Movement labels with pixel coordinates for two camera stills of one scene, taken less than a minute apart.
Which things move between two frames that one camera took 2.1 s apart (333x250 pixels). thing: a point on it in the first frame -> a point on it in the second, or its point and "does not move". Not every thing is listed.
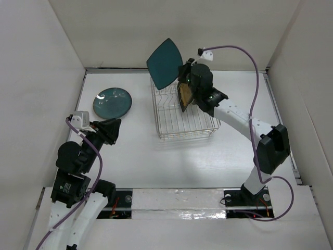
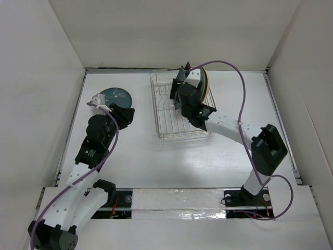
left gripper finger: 112,130 -> 122,125
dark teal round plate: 112,102 does not move
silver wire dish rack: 173,123 does not move
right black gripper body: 195,95 -> 184,112
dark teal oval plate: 163,65 -> 182,74
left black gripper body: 97,138 -> 116,114
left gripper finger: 107,123 -> 127,114
